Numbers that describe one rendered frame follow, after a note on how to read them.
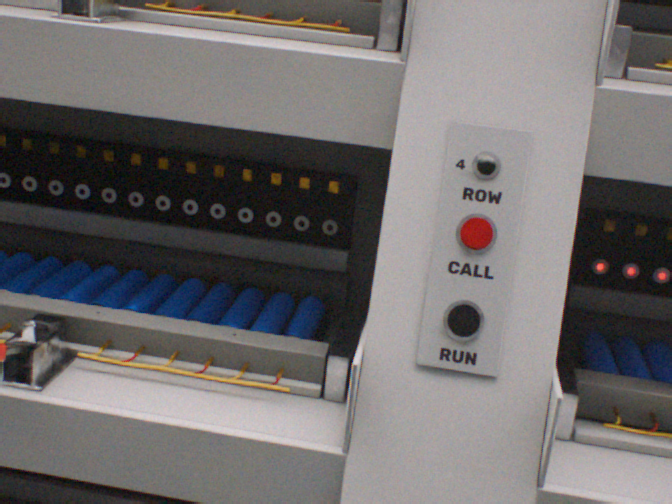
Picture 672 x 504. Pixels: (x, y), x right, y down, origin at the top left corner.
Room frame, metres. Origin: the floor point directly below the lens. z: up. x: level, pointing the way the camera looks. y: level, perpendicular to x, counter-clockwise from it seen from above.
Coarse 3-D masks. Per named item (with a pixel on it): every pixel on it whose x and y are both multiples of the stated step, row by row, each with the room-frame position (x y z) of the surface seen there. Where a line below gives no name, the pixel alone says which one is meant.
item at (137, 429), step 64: (256, 256) 0.59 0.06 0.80; (320, 256) 0.59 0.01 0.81; (64, 384) 0.45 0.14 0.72; (128, 384) 0.46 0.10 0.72; (192, 384) 0.46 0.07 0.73; (0, 448) 0.45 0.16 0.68; (64, 448) 0.44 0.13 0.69; (128, 448) 0.43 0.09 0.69; (192, 448) 0.43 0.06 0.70; (256, 448) 0.42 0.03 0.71; (320, 448) 0.42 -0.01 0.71
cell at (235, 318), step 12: (252, 288) 0.55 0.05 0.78; (240, 300) 0.53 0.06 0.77; (252, 300) 0.54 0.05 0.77; (264, 300) 0.55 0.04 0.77; (228, 312) 0.52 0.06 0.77; (240, 312) 0.51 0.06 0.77; (252, 312) 0.53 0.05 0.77; (228, 324) 0.50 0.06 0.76; (240, 324) 0.50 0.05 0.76; (252, 324) 0.53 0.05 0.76
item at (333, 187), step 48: (0, 144) 0.60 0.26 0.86; (48, 144) 0.59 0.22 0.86; (96, 144) 0.59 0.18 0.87; (0, 192) 0.61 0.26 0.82; (48, 192) 0.61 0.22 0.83; (96, 192) 0.60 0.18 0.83; (144, 192) 0.60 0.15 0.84; (192, 192) 0.59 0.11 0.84; (240, 192) 0.59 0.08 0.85; (288, 192) 0.58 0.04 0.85; (336, 192) 0.57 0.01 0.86; (288, 240) 0.59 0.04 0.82; (336, 240) 0.59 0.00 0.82
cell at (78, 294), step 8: (96, 272) 0.55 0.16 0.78; (104, 272) 0.55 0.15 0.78; (112, 272) 0.56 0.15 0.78; (88, 280) 0.54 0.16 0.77; (96, 280) 0.54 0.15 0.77; (104, 280) 0.55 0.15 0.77; (112, 280) 0.56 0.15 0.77; (72, 288) 0.52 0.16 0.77; (80, 288) 0.52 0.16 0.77; (88, 288) 0.53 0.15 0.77; (96, 288) 0.53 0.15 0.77; (104, 288) 0.54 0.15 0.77; (64, 296) 0.51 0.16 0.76; (72, 296) 0.51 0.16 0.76; (80, 296) 0.52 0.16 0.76; (88, 296) 0.52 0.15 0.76; (96, 296) 0.53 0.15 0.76; (88, 304) 0.52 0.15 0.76
